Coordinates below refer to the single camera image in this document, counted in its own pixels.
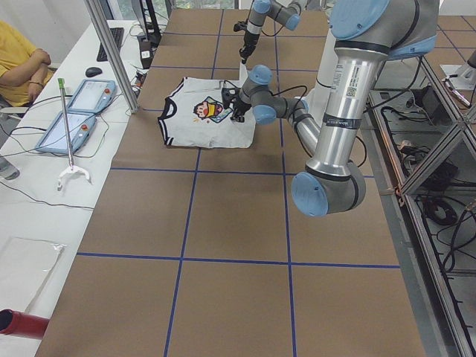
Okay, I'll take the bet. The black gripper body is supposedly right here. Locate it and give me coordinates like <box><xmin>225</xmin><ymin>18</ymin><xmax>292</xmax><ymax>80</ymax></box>
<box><xmin>240</xmin><ymin>32</ymin><xmax>259</xmax><ymax>52</ymax></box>
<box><xmin>232</xmin><ymin>102</ymin><xmax>250</xmax><ymax>118</ymax></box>

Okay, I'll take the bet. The grey cartoon print t-shirt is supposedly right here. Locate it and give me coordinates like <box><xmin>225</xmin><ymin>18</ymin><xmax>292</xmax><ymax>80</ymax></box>
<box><xmin>158</xmin><ymin>64</ymin><xmax>256</xmax><ymax>149</ymax></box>

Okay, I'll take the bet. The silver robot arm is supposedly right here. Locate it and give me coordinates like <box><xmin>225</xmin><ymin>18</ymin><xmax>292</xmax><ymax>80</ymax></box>
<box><xmin>234</xmin><ymin>0</ymin><xmax>309</xmax><ymax>64</ymax></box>
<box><xmin>222</xmin><ymin>1</ymin><xmax>440</xmax><ymax>216</ymax></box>

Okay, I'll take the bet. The black keyboard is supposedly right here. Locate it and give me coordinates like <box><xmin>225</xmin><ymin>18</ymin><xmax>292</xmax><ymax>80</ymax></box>
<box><xmin>96</xmin><ymin>27</ymin><xmax>125</xmax><ymax>62</ymax></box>

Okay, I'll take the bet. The upper blue teach pendant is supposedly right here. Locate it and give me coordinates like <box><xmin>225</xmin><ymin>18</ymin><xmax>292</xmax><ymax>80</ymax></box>
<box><xmin>67</xmin><ymin>78</ymin><xmax>117</xmax><ymax>114</ymax></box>

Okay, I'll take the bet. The blue teach pendant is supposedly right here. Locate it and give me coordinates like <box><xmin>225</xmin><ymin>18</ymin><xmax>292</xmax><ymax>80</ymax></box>
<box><xmin>67</xmin><ymin>78</ymin><xmax>117</xmax><ymax>114</ymax></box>
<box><xmin>35</xmin><ymin>112</ymin><xmax>96</xmax><ymax>155</ymax></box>

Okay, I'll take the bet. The black computer mouse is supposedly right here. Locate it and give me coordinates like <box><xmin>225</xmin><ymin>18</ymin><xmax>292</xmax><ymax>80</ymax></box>
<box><xmin>85</xmin><ymin>67</ymin><xmax>103</xmax><ymax>78</ymax></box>

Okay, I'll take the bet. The lower blue teach pendant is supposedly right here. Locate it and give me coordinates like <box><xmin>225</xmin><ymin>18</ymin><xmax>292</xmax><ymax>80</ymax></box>
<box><xmin>35</xmin><ymin>112</ymin><xmax>96</xmax><ymax>155</ymax></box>

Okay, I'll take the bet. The reacher grabber stick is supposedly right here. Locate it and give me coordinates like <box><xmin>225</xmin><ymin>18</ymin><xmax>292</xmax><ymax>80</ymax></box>
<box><xmin>57</xmin><ymin>78</ymin><xmax>92</xmax><ymax>191</ymax></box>

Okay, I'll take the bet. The person in yellow shirt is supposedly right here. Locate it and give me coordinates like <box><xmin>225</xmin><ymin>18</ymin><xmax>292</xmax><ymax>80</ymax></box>
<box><xmin>1</xmin><ymin>21</ymin><xmax>53</xmax><ymax>107</ymax></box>

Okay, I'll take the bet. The clear plastic bag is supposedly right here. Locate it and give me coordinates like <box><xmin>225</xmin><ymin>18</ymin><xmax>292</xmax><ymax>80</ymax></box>
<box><xmin>1</xmin><ymin>237</ymin><xmax>65</xmax><ymax>312</ymax></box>

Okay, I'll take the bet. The red cylinder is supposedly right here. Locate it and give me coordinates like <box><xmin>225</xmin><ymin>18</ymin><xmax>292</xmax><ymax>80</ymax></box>
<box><xmin>1</xmin><ymin>309</ymin><xmax>50</xmax><ymax>340</ymax></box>

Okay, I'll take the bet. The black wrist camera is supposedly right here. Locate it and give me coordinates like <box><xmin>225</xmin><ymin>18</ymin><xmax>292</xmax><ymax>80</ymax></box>
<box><xmin>233</xmin><ymin>21</ymin><xmax>247</xmax><ymax>32</ymax></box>
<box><xmin>221</xmin><ymin>88</ymin><xmax>239</xmax><ymax>109</ymax></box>

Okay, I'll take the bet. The aluminium frame post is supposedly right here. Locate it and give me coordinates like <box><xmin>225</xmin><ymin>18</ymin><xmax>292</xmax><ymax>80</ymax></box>
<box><xmin>84</xmin><ymin>0</ymin><xmax>138</xmax><ymax>114</ymax></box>

